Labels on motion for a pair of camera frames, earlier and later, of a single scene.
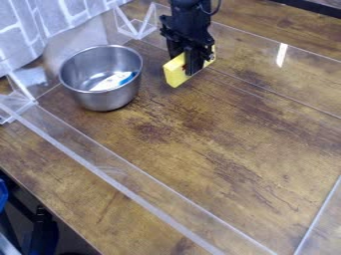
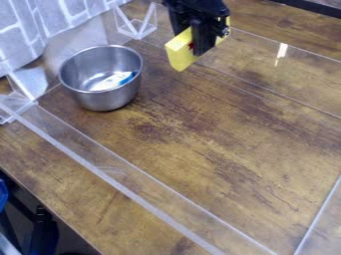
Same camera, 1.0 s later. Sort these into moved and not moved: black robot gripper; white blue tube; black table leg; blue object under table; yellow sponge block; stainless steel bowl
Moved: yellow sponge block; black robot gripper
Not moved: white blue tube; black table leg; blue object under table; stainless steel bowl
